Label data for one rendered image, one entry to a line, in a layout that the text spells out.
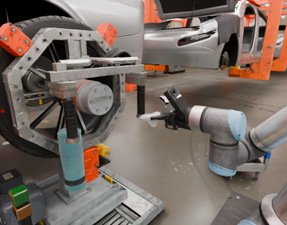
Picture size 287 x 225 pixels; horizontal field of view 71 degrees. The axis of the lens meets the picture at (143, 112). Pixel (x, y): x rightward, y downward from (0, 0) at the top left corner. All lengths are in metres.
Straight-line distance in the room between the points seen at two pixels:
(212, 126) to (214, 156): 0.10
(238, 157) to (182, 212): 0.87
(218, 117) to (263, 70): 3.57
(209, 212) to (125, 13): 1.57
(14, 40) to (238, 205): 1.19
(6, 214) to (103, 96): 0.66
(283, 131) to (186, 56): 2.73
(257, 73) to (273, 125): 3.53
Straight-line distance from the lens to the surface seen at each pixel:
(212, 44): 3.39
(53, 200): 1.34
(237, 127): 0.65
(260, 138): 0.75
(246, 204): 1.22
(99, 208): 1.30
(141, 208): 1.41
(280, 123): 0.71
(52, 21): 0.97
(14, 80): 0.82
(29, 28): 0.93
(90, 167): 1.07
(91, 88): 0.79
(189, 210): 1.54
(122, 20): 1.71
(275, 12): 4.22
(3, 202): 1.14
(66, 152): 0.84
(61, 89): 0.64
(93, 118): 1.18
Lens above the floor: 1.04
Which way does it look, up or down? 18 degrees down
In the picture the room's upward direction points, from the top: straight up
